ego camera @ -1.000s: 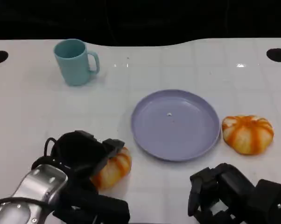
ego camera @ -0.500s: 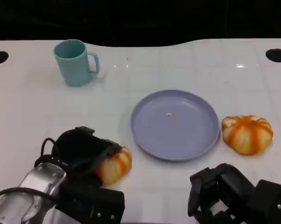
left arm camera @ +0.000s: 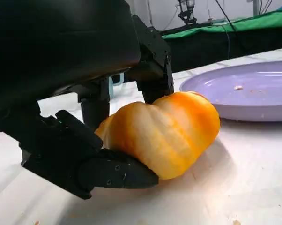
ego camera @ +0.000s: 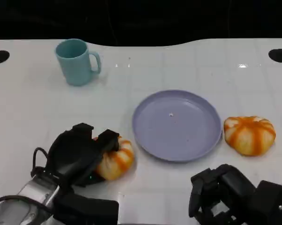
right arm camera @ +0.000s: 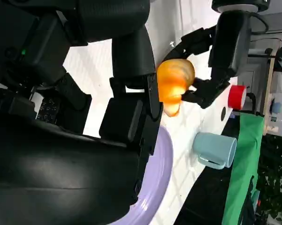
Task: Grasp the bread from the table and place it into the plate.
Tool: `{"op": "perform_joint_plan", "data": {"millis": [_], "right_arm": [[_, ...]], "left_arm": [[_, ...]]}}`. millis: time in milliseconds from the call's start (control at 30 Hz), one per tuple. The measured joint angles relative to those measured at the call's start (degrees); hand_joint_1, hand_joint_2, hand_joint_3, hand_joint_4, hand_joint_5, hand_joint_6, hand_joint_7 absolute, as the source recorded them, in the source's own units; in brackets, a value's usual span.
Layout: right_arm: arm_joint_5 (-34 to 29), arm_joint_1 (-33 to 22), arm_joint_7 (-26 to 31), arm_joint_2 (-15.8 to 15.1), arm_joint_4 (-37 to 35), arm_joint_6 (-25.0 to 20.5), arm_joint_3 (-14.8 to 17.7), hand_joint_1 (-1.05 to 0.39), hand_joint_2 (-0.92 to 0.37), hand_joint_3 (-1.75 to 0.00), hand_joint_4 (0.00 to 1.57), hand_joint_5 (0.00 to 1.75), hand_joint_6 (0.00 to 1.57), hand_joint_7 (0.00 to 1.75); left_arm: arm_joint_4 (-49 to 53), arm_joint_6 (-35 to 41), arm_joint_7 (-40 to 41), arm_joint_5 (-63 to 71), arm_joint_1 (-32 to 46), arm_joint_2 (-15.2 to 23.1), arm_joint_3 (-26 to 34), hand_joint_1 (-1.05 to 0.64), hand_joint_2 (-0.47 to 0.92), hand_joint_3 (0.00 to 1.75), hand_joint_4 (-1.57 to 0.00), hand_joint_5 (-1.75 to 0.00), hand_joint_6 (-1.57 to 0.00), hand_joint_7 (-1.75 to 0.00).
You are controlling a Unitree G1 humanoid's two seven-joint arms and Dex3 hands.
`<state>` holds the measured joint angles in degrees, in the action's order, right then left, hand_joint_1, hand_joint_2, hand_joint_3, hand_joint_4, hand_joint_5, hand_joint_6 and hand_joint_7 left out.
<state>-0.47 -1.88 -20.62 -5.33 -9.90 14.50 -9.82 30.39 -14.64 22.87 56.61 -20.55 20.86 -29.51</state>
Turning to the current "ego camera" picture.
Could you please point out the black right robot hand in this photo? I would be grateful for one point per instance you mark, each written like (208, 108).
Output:
(225, 187)

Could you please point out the pale green mug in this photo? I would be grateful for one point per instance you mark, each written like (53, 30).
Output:
(75, 70)

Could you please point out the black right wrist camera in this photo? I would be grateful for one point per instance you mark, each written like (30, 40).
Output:
(272, 201)

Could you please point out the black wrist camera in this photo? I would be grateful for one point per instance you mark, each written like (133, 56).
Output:
(89, 208)
(272, 201)

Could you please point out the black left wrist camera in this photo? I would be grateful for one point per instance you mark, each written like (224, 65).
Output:
(89, 208)

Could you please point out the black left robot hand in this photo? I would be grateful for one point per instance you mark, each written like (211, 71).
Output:
(73, 154)

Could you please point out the orange and white bread roll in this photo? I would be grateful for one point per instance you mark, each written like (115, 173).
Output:
(248, 136)
(117, 161)

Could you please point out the lilac plate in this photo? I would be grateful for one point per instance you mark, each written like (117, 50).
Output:
(176, 131)

